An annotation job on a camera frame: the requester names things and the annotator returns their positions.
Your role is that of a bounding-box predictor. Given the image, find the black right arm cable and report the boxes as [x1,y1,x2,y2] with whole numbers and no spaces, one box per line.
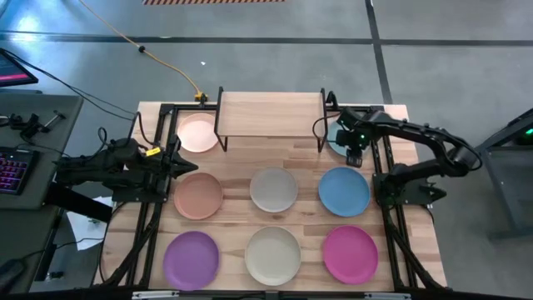
[311,112,346,147]

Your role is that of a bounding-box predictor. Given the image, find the pale peach plate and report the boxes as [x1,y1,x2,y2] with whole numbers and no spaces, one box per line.
[177,112,220,153]

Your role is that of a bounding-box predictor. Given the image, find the white paper sheet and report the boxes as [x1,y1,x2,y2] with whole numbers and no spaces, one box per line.
[66,195,116,251]

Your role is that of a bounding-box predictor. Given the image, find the wooden shelf, black metal legs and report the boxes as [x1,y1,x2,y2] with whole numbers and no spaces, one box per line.
[213,86,330,153]

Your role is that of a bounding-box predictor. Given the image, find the black aluminium table frame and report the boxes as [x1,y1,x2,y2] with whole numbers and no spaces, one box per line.
[93,102,449,300]

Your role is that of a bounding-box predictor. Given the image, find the dark metal cart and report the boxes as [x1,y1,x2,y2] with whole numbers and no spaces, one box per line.
[474,107,533,242]

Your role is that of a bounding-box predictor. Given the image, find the silver metal bracket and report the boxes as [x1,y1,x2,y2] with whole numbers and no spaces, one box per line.
[131,290,181,300]
[363,292,412,300]

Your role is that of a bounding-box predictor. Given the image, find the backlit black keyboard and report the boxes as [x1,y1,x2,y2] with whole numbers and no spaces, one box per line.
[0,146,41,196]

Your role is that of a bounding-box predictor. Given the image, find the terracotta plate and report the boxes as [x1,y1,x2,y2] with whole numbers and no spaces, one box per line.
[173,172,224,221]

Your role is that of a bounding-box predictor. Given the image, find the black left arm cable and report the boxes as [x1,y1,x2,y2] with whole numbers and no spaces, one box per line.
[96,111,162,158]

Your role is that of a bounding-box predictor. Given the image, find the purple plate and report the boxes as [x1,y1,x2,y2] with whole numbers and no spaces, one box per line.
[162,230,221,292]

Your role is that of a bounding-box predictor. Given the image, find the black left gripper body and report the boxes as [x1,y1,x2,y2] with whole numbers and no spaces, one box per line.
[157,143,181,184]

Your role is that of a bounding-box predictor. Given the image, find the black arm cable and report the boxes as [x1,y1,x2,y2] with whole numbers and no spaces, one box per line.
[311,112,346,147]
[96,111,162,158]

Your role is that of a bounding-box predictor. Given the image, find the cream plate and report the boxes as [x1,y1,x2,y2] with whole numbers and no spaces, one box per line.
[244,226,302,288]

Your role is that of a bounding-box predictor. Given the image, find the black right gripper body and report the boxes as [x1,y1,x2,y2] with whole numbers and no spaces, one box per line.
[337,107,376,131]

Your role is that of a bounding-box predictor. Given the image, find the pale teal plate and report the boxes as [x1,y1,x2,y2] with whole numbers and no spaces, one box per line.
[326,120,367,158]

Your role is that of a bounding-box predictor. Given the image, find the grey side desk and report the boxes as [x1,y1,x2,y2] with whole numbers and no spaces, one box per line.
[0,89,84,295]

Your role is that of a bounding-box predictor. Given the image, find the yellow floor cable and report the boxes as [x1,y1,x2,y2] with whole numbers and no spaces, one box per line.
[77,0,209,103]

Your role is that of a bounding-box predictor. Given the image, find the magenta plate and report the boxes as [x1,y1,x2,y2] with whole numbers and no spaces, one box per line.
[321,225,380,286]

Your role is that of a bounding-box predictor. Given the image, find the light grey plate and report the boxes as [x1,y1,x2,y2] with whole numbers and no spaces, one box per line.
[249,167,299,213]

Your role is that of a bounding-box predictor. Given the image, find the black clamp tool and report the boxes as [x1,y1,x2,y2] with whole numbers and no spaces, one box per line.
[7,110,67,141]

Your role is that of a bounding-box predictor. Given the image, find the tilted computer monitor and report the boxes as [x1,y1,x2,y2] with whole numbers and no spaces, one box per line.
[0,47,40,88]

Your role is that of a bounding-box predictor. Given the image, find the thin black floor cable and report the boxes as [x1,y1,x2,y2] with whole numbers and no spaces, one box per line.
[2,48,138,123]

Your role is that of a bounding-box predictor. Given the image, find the blue plate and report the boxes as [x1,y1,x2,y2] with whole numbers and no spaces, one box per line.
[317,166,371,218]

